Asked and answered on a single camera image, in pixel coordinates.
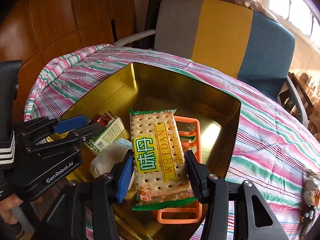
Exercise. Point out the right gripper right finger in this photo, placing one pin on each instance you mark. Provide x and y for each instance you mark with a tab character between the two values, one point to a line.
212	190

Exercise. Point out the grey yellow blue chair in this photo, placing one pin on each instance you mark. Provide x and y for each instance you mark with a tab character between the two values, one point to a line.
237	41

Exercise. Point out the black striped sleeve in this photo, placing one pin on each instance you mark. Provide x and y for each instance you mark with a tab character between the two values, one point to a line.
9	88

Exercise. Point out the wooden cabinet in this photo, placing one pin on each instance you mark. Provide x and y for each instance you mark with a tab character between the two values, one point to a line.
36	31

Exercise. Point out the striped tablecloth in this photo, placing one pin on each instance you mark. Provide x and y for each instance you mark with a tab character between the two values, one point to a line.
272	148

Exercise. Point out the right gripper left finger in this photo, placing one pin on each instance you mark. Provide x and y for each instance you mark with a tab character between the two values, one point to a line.
111	188

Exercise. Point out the wooden side table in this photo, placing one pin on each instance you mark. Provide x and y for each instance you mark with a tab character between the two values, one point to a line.
308	90

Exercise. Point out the small red snack packet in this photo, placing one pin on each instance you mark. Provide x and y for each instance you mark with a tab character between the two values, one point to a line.
104	119

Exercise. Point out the window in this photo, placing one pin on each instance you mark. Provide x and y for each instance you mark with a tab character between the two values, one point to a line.
299	14

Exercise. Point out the green white small carton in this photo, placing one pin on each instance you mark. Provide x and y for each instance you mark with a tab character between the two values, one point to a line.
107	136

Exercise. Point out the orange chip bag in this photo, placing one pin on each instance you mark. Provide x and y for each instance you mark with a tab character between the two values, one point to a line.
311	188

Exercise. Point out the cream knitted sock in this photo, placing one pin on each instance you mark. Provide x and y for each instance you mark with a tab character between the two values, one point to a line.
110	155

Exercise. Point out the black toy brick block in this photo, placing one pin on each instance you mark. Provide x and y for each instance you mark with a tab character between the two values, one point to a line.
308	213

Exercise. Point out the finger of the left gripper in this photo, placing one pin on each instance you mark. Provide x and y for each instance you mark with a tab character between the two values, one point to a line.
70	124
83	134

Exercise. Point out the green yellow cracker pack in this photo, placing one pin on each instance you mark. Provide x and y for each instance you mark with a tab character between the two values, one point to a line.
158	161

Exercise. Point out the left hand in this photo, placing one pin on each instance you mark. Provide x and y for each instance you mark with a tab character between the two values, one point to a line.
6	206

